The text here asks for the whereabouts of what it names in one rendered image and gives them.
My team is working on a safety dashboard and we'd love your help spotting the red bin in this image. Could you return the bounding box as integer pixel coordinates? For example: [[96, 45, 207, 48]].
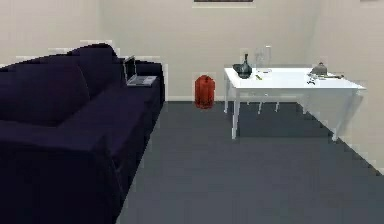
[[194, 74, 216, 110]]

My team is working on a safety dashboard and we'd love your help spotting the grey laptop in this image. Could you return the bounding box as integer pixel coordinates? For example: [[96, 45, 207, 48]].
[[123, 55, 158, 88]]

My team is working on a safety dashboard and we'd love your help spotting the dark bottle vase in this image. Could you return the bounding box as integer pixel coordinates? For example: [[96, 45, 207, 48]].
[[239, 53, 253, 80]]

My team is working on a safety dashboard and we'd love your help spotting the white chair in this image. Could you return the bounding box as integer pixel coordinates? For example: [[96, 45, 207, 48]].
[[245, 92, 282, 115]]

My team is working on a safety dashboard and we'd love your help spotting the clear glass vase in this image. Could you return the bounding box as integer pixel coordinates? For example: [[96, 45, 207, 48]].
[[254, 45, 273, 74]]

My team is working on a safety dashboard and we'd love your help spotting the white table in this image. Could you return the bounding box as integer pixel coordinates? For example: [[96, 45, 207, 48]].
[[223, 67, 367, 142]]

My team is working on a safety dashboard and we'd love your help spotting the dark navy sofa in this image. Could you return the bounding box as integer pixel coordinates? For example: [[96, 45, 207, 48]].
[[0, 43, 166, 224]]

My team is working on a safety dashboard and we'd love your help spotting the grey dome-shaped object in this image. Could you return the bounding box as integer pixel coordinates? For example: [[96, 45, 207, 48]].
[[310, 61, 329, 76]]

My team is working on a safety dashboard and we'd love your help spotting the flat dark thin object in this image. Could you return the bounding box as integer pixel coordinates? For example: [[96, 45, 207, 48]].
[[317, 73, 345, 80]]

